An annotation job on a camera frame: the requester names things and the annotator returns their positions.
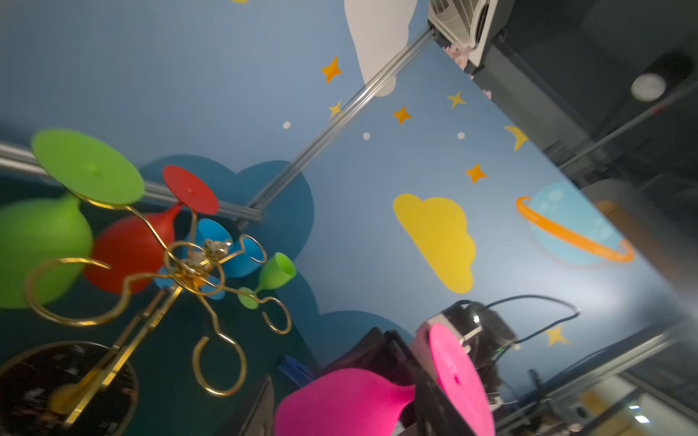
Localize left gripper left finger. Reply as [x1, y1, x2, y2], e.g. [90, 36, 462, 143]
[214, 375, 274, 436]

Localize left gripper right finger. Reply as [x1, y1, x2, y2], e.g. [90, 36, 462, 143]
[411, 367, 476, 436]

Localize pink wine glass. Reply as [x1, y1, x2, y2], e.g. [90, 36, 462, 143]
[274, 324, 496, 435]

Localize green wine glass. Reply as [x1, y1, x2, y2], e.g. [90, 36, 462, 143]
[237, 253, 297, 310]
[1, 129, 145, 309]

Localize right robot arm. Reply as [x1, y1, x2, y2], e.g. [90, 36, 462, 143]
[318, 294, 581, 411]

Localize red wine glass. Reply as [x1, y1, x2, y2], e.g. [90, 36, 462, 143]
[83, 165, 219, 294]

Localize blue stapler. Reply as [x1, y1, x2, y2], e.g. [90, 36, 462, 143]
[277, 355, 316, 388]

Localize white air conditioner unit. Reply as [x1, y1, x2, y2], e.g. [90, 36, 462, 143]
[428, 0, 515, 70]

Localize right frame post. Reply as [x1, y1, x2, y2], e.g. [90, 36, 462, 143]
[248, 25, 436, 213]

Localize gold wire glass rack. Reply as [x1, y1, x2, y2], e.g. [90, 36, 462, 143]
[0, 190, 294, 436]

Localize back frame bar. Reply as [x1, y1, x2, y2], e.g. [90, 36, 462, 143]
[1, 142, 264, 223]

